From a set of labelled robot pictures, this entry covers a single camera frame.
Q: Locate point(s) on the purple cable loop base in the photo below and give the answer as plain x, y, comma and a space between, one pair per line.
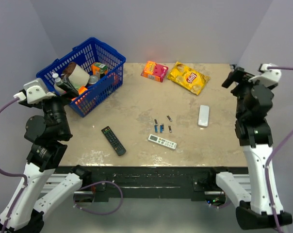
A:
102, 211

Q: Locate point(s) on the white bottle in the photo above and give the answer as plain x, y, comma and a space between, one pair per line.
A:
57, 80

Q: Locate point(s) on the black TV remote control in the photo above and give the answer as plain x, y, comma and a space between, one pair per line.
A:
113, 140

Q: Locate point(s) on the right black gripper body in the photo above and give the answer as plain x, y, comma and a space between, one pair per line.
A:
241, 90

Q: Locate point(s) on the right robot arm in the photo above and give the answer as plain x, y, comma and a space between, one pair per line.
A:
260, 208

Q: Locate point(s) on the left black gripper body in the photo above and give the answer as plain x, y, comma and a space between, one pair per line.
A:
56, 101

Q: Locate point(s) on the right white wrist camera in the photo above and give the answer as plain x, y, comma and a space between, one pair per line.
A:
270, 75

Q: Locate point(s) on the orange pink snack box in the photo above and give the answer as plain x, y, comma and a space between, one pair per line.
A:
154, 71

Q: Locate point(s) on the orange box in basket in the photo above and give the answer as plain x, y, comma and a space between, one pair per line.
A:
81, 92

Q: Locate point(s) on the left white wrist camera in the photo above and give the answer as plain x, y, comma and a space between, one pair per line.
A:
34, 85

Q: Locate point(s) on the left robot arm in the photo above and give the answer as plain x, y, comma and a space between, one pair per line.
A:
27, 211

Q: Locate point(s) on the orange green juice carton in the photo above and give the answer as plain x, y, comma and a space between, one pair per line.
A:
99, 69

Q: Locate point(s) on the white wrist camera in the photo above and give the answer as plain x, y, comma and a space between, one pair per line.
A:
34, 85
270, 75

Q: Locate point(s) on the blue plastic shopping basket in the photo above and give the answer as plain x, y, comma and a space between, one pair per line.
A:
85, 54

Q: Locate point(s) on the cream cylindrical container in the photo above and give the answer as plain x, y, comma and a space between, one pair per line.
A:
76, 75

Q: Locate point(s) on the long white remote control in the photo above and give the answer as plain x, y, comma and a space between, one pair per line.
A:
163, 142

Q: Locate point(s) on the yellow Lays chips bag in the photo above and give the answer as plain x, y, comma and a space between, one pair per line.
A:
188, 78

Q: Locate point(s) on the small white remote control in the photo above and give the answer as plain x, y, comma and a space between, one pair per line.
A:
203, 117

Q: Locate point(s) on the metal tin can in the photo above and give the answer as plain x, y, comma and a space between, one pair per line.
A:
93, 79

